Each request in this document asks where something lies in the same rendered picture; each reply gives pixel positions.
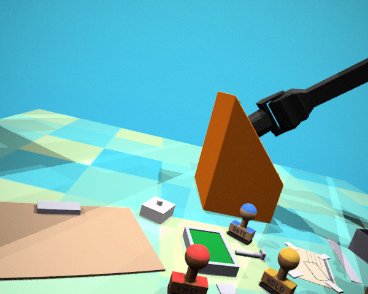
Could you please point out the red and brown fail stamp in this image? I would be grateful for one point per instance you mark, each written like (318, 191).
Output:
(197, 257)

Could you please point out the tan clipboard with white clip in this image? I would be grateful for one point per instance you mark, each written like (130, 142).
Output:
(51, 240)

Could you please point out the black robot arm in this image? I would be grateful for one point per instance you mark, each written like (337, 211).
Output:
(293, 106)

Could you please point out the wooden date stamp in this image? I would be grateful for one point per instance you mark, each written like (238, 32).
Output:
(240, 231)

